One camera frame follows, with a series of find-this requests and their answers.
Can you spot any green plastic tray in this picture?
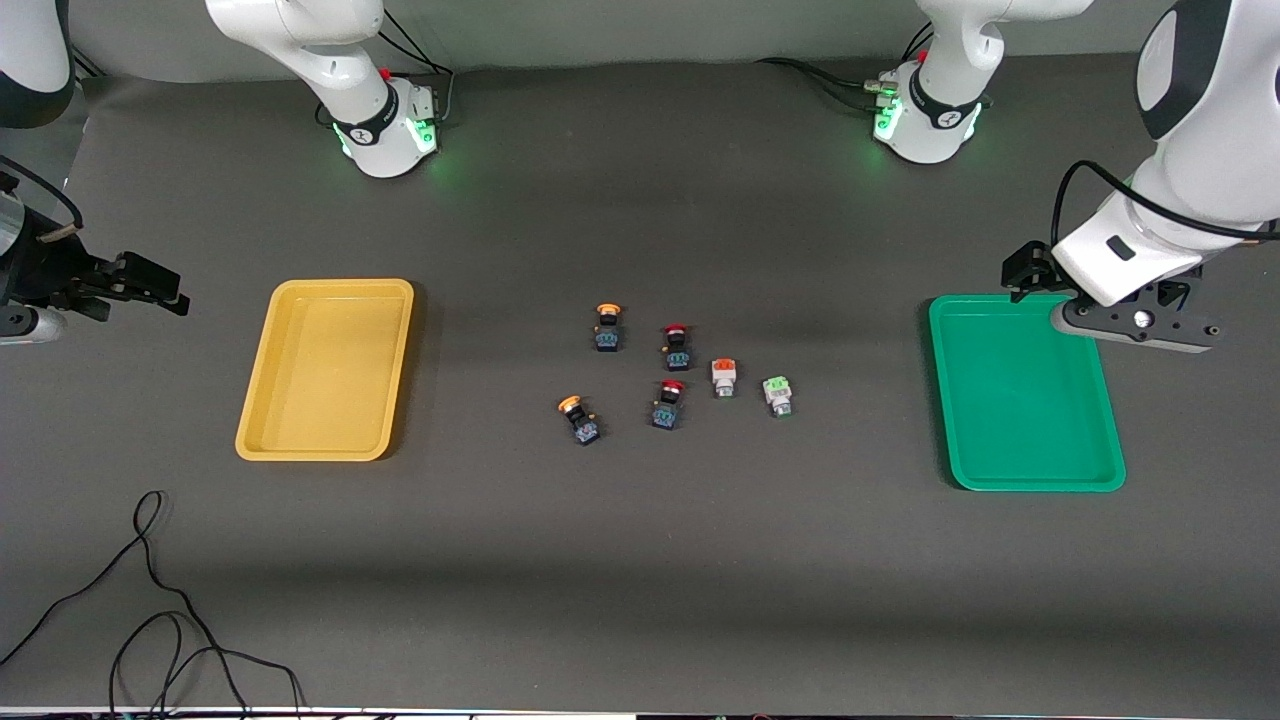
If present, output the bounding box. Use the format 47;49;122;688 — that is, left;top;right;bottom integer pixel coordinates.
928;293;1128;493

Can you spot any yellow plastic tray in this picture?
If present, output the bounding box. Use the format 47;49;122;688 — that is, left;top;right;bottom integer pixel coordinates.
235;278;416;463

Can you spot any dark grey table mat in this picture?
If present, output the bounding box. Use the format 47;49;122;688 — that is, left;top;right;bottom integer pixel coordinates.
0;55;1280;713

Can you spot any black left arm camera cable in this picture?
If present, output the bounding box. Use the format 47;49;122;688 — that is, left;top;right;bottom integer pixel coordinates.
1050;160;1280;246

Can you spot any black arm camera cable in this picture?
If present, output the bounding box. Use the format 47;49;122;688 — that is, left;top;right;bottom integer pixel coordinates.
1050;160;1280;246
0;155;83;243

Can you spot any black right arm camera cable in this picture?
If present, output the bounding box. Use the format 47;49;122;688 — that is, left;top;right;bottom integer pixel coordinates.
0;155;83;243

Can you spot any loose black cable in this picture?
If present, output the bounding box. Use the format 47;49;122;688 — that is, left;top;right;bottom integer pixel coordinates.
0;490;306;719

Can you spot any black left arm base cable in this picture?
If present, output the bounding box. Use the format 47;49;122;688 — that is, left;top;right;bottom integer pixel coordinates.
755;57;889;106

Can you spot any black arm base cable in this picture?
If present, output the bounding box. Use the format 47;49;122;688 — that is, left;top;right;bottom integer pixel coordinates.
755;57;889;106
360;5;458;129

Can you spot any black right arm base cable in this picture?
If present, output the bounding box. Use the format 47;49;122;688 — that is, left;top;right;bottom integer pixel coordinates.
360;5;458;129

